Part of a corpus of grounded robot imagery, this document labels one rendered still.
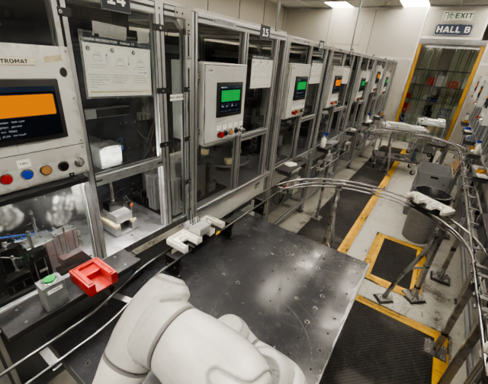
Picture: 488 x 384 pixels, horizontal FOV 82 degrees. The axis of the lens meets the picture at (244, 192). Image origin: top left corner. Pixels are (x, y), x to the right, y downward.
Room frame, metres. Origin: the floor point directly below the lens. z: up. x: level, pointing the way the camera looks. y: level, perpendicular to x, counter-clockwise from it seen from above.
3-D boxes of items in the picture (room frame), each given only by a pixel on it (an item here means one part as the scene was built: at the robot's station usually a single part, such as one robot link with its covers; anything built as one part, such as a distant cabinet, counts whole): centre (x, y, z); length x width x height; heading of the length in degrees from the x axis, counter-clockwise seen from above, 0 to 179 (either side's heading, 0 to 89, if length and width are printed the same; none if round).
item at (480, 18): (7.81, -4.59, 2.96); 1.23 x 0.08 x 0.68; 58
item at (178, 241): (1.42, 0.26, 0.84); 0.36 x 0.14 x 0.10; 148
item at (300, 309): (1.15, -0.03, 0.66); 1.50 x 1.06 x 0.04; 148
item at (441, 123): (6.48, -4.07, 0.48); 0.84 x 0.58 x 0.97; 156
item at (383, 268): (2.44, -1.68, 0.01); 1.00 x 0.55 x 0.01; 148
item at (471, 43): (7.77, -4.65, 1.31); 1.36 x 0.10 x 2.62; 58
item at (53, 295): (0.79, 0.71, 0.97); 0.08 x 0.08 x 0.12; 58
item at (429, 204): (2.14, -1.55, 0.84); 0.37 x 0.14 x 0.10; 26
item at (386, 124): (5.62, -3.04, 0.48); 0.88 x 0.56 x 0.96; 76
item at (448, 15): (7.76, -4.57, 3.10); 0.60 x 0.04 x 0.20; 58
